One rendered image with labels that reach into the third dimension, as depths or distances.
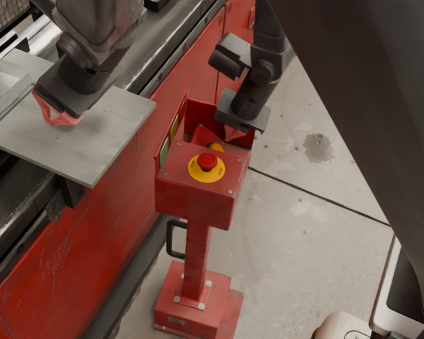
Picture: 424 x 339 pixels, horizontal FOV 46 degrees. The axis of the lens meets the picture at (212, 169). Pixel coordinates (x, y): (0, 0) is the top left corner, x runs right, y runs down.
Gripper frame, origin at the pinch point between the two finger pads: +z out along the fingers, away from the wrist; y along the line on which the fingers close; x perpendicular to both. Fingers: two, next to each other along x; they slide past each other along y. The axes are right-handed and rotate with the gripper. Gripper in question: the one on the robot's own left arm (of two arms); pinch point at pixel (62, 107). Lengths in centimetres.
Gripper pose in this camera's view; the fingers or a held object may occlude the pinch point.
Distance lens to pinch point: 74.2
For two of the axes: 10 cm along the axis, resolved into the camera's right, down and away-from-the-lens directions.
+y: -4.2, 6.8, -6.0
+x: 7.5, 6.3, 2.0
